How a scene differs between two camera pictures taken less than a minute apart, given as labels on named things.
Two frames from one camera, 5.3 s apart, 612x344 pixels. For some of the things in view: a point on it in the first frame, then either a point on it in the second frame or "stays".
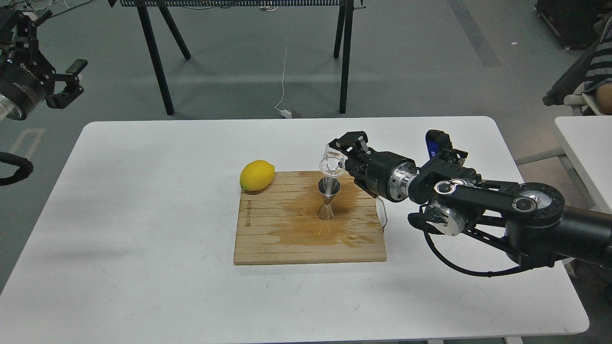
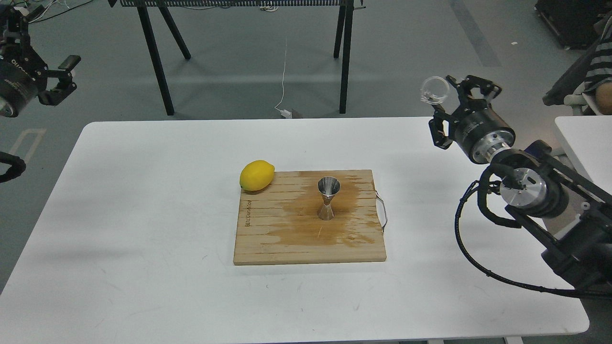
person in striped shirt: (598, 77) stays
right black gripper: (387, 175) -> (480, 131)
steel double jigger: (328, 187) stays
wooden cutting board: (279, 224) stays
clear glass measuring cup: (333, 164) -> (434, 90)
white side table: (585, 142) stays
